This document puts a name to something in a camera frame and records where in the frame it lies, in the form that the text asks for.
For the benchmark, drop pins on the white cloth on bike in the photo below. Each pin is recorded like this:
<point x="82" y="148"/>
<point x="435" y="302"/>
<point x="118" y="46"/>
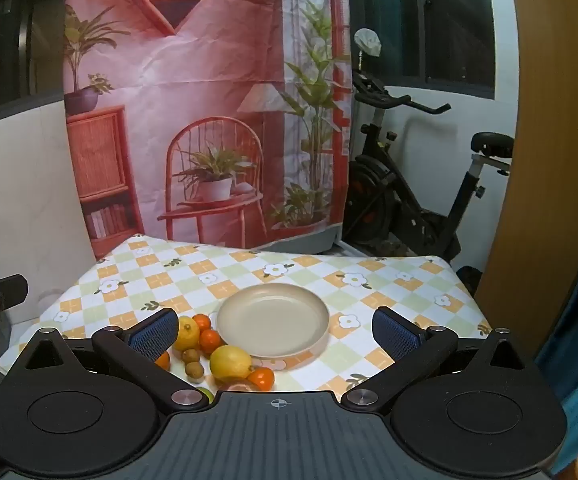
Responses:
<point x="367" y="41"/>

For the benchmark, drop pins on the checkered floral tablecloth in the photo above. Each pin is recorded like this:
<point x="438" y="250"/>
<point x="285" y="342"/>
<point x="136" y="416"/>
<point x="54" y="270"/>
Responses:
<point x="319" y="270"/>

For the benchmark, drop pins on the oval orange kumquat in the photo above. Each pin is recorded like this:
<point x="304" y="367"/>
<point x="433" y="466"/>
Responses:
<point x="262" y="379"/>
<point x="163" y="361"/>

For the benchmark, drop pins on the dark sliding window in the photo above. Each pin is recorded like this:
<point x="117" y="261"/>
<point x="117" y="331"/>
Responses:
<point x="444" y="20"/>

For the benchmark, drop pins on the large oval yellow lemon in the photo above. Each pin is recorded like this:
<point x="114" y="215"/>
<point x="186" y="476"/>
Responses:
<point x="230" y="362"/>

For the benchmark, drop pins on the printed pink backdrop cloth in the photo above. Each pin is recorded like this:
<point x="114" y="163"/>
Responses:
<point x="169" y="85"/>

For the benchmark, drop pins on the beige plate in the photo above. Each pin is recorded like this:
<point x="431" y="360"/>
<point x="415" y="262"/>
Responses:
<point x="269" y="317"/>

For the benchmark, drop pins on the dark glass window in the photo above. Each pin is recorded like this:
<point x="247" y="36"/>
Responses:
<point x="9" y="35"/>

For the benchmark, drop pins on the brown wooden panel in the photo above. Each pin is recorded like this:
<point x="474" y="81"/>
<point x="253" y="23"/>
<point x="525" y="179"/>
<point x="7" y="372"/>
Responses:
<point x="544" y="135"/>

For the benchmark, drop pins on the round yellow lemon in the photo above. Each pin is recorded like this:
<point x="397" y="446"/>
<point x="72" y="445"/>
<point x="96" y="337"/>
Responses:
<point x="189" y="335"/>

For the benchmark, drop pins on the green jujube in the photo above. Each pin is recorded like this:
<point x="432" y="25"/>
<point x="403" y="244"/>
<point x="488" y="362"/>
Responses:
<point x="207" y="393"/>

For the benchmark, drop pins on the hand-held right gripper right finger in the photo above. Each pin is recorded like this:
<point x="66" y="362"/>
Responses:
<point x="396" y="335"/>

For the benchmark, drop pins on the black exercise bike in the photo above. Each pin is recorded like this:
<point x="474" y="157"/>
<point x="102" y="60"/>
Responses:
<point x="369" y="195"/>

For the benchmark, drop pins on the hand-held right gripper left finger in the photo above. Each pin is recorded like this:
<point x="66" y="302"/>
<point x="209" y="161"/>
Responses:
<point x="154" y="335"/>

